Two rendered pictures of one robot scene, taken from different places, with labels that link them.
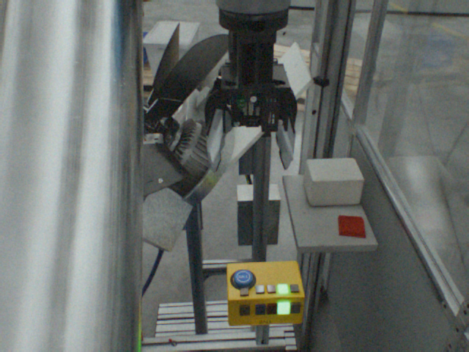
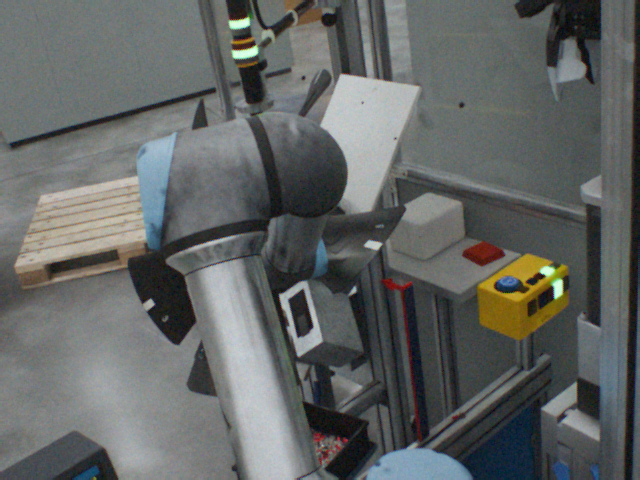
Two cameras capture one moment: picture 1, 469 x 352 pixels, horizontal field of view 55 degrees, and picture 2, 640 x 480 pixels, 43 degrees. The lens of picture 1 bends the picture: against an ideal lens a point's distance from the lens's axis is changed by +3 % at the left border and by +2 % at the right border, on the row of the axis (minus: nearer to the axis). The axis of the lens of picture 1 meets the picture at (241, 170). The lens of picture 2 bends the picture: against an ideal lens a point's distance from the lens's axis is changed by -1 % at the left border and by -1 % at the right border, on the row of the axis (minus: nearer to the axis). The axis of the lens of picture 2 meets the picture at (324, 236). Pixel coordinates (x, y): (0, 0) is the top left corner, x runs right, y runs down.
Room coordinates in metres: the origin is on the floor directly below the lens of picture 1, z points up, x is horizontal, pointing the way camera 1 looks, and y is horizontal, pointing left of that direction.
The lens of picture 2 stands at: (-0.29, 1.01, 1.88)
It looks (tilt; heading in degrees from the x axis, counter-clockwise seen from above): 26 degrees down; 326
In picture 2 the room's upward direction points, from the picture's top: 9 degrees counter-clockwise
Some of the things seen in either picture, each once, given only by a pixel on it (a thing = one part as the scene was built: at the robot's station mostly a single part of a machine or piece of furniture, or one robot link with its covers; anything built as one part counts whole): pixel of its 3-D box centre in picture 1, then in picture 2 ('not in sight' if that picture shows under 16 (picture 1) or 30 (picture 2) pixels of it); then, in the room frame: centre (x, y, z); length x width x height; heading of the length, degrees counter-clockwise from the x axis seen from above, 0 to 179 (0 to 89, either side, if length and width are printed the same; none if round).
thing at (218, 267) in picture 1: (227, 267); (355, 405); (1.12, 0.05, 0.56); 0.19 x 0.04 x 0.04; 93
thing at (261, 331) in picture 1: (262, 323); (525, 340); (0.63, -0.05, 0.92); 0.03 x 0.03 x 0.12; 3
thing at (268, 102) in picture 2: not in sight; (252, 80); (0.98, 0.26, 1.50); 0.09 x 0.07 x 0.10; 128
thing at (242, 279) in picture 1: (242, 279); (508, 284); (0.62, 0.00, 1.08); 0.04 x 0.04 x 0.02
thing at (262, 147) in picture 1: (258, 262); (386, 378); (1.12, -0.06, 0.58); 0.09 x 0.05 x 1.15; 3
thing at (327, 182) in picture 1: (331, 178); (421, 224); (1.19, -0.30, 0.92); 0.17 x 0.16 x 0.11; 93
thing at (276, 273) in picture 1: (263, 294); (524, 298); (0.63, -0.05, 1.02); 0.16 x 0.10 x 0.11; 93
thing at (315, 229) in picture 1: (325, 209); (437, 259); (1.11, -0.28, 0.85); 0.36 x 0.24 x 0.03; 3
